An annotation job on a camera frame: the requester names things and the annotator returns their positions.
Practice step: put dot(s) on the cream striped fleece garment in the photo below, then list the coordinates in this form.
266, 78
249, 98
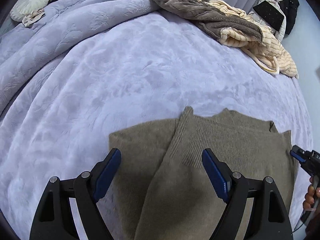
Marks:
282, 57

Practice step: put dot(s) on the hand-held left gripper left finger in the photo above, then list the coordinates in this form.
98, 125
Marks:
106, 172

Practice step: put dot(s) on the grey quilted headboard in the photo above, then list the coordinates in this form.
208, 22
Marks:
6, 27

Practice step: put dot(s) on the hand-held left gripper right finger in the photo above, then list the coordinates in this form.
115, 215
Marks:
216, 173

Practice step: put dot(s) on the black jacket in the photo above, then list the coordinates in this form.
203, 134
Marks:
290, 7

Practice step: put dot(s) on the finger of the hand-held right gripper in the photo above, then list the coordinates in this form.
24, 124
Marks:
297, 155

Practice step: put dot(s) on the lavender plush bed sheet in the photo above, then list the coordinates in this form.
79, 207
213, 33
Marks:
137, 75

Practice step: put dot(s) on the grey fleece garment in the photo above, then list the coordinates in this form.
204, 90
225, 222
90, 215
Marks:
200, 12

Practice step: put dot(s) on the small beige cloth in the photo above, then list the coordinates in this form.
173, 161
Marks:
32, 17

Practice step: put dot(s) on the olive knit sweater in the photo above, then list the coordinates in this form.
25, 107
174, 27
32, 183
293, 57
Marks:
200, 155

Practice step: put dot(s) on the round white pleated cushion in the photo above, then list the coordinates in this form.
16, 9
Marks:
30, 1

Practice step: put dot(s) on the black sparkly garment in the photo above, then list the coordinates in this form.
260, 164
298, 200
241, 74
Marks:
271, 13

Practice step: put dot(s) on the lavender quilted duvet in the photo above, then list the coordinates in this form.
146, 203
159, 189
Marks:
62, 27

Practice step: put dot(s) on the person's right hand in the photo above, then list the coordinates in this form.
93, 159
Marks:
311, 197

